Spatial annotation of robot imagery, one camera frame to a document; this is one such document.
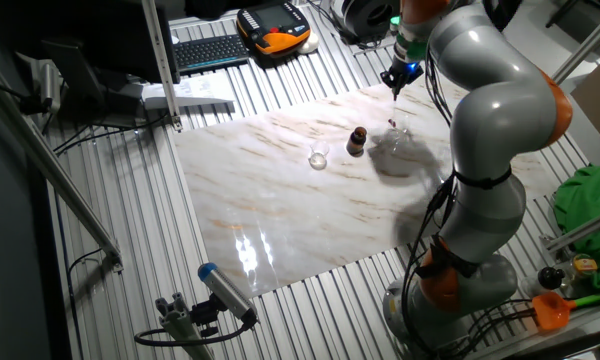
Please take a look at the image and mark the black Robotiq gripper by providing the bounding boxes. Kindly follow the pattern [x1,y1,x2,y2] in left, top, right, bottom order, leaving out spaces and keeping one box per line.
[380,59,425,101]

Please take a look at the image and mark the clear glass beaker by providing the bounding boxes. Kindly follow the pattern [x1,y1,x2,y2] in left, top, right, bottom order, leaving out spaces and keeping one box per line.
[307,139,331,171]
[382,115,411,150]

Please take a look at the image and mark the brown glass bottle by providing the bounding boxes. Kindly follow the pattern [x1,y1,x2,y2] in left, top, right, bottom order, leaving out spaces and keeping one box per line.
[345,126,369,156]

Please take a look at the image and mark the black filament spool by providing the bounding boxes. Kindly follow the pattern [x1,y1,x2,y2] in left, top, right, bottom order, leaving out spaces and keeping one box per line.
[340,0,402,47]

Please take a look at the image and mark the white round object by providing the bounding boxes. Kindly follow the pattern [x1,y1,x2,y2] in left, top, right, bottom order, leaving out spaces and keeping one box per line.
[297,32,321,55]

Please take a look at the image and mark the orange black teach pendant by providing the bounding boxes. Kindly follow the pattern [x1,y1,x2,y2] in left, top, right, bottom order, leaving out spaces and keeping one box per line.
[235,1,313,57]

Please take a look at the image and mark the marble pattern sheet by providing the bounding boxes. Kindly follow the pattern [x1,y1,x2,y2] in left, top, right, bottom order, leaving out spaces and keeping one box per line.
[173,79,559,300]

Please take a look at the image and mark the black keyboard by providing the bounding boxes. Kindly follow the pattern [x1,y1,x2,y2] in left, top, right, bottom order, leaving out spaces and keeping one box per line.
[172,33,251,76]

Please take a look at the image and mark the white paper sheet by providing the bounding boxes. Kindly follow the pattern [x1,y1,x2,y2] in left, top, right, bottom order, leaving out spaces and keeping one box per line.
[140,72,236,111]

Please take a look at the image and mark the green cloth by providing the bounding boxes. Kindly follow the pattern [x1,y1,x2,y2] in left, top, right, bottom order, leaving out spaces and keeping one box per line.
[552,164,600,294]

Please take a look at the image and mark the clear bottle black cap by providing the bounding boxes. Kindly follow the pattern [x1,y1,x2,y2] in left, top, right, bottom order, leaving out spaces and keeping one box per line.
[520,266,566,299]

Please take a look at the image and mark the jar with yellow lid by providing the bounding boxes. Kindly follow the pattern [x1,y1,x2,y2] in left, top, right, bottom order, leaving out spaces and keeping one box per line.
[569,253,600,279]

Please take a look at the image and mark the black monitor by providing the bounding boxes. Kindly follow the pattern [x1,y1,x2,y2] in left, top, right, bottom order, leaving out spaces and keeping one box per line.
[77,0,181,85]

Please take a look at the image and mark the black monitor stand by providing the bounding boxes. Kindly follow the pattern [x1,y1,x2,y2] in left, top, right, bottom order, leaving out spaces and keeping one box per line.
[42,38,146,129]

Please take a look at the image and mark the short aluminium profile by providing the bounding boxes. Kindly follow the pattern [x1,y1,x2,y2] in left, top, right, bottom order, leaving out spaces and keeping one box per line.
[154,292,216,360]

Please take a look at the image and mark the black cable bundle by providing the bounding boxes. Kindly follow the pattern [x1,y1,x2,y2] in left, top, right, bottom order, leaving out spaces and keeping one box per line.
[399,44,536,360]

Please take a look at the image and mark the aluminium frame post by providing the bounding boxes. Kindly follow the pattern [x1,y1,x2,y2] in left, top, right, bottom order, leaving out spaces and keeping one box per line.
[549,2,600,86]
[140,0,184,132]

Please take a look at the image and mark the aluminium frame strut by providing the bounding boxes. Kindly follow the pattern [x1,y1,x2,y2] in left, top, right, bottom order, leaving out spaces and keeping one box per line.
[539,204,600,254]
[0,69,125,274]

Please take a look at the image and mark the silver camera blue cap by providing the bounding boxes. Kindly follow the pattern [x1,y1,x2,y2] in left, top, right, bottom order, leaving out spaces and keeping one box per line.
[197,262,259,326]

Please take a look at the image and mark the orange funnel green handle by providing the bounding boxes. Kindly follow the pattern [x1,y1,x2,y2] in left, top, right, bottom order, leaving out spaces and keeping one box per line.
[531,290,600,331]

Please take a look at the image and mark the black camera clamp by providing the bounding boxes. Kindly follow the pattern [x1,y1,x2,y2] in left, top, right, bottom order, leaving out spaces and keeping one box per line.
[189,294,226,339]

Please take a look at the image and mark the black camera cable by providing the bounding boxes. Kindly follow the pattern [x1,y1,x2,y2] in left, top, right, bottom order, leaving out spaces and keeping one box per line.
[133,318,259,348]

